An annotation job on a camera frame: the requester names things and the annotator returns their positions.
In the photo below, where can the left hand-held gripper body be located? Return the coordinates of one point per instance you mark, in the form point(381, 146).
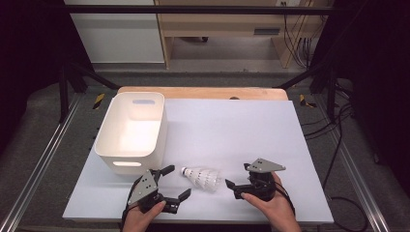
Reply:
point(143, 188)

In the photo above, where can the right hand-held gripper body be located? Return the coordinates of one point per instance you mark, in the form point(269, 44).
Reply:
point(264, 166)

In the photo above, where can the person's left hand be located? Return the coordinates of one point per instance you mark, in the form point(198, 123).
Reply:
point(138, 222)

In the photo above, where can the person's right hand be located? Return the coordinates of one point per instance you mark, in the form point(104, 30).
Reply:
point(280, 212)

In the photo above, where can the white board sheet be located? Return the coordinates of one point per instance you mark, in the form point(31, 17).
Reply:
point(225, 129)

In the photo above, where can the white plastic storage bin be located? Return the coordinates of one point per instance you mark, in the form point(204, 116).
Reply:
point(132, 135)

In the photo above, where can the yellow black tape strip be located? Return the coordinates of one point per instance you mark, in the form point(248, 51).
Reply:
point(98, 101)
point(303, 100)

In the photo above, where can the wooden table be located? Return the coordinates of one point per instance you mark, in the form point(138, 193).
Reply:
point(199, 92)

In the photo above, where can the black metal stand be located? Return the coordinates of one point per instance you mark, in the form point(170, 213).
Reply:
point(331, 93)
point(64, 93)

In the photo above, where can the white cabinet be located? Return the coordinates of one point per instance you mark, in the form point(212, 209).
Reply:
point(119, 35)

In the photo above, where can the light wooden desk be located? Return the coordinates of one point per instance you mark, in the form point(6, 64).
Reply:
point(222, 24)

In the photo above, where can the black curtain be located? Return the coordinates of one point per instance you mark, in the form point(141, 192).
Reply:
point(380, 64)
point(29, 48)

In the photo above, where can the black horizontal bar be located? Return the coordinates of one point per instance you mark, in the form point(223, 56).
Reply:
point(193, 9)

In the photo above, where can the aluminium floor rail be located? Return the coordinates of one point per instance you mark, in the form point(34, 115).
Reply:
point(42, 164)
point(357, 174)

